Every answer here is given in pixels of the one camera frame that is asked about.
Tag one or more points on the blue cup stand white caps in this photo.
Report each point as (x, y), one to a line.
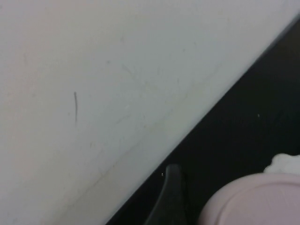
(286, 164)

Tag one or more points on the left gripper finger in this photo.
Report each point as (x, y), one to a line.
(171, 199)

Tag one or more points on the pink plastic cup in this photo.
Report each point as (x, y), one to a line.
(253, 204)

